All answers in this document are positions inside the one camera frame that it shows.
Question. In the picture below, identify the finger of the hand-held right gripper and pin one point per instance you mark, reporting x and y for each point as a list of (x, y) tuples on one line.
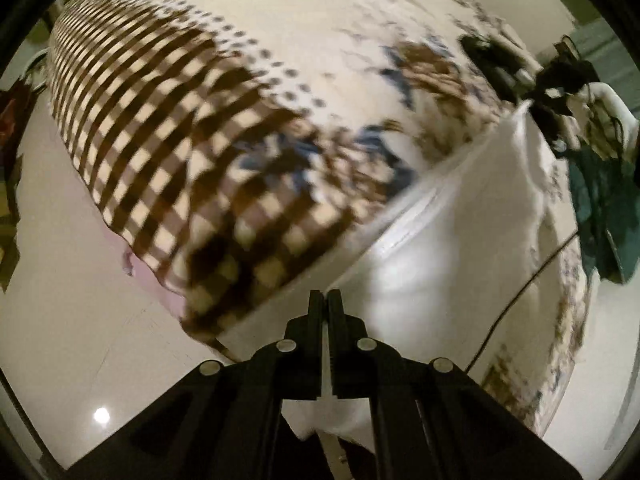
[(492, 67)]

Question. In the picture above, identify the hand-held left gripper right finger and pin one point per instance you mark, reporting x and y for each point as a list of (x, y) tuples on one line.
[(334, 317)]

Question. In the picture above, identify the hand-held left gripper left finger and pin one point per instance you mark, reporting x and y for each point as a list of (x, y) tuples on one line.
[(315, 317)]

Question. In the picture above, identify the white cloth garment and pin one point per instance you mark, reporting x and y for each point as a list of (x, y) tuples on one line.
[(450, 280)]

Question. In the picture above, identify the dark green cloth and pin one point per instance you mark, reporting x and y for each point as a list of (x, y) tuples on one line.
[(605, 210)]

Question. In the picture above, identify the pink bed sheet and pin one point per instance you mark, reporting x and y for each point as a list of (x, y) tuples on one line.
[(150, 280)]

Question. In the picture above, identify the checkered floral bed cover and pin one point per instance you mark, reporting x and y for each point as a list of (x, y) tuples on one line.
[(260, 110)]

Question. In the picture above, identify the dark red object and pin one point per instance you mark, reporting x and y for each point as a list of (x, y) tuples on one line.
[(11, 160)]

